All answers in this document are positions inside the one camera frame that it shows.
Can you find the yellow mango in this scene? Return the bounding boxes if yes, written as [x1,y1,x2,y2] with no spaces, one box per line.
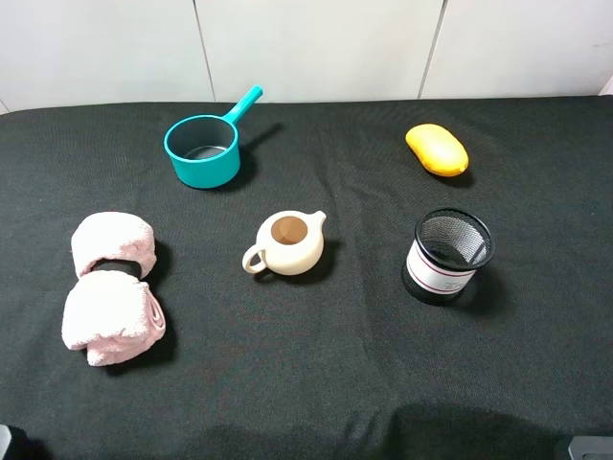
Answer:
[405,124,469,177]

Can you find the cream ceramic teapot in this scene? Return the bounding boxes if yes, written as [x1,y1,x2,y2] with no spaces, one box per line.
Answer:
[242,210,327,276]

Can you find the pink towel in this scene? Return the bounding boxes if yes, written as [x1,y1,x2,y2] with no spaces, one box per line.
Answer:
[61,212,166,367]

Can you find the black tablecloth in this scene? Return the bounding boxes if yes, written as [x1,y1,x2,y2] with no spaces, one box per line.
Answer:
[1,97,612,459]

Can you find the grey object bottom right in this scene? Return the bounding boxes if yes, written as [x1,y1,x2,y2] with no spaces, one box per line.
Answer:
[555,436,613,460]

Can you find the teal plastic saucepan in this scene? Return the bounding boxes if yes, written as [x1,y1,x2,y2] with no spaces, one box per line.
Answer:
[163,85,263,189]

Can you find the black mesh pen holder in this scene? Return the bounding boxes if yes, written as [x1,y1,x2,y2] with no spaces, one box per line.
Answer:
[402,207,494,306]

